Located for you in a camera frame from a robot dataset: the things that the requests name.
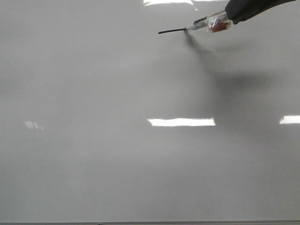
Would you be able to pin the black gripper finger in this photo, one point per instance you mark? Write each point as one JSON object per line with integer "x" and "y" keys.
{"x": 242, "y": 10}

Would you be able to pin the black white whiteboard marker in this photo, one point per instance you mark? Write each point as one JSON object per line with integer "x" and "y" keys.
{"x": 214, "y": 23}

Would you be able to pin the white whiteboard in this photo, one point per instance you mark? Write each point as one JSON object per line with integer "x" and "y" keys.
{"x": 103, "y": 119}

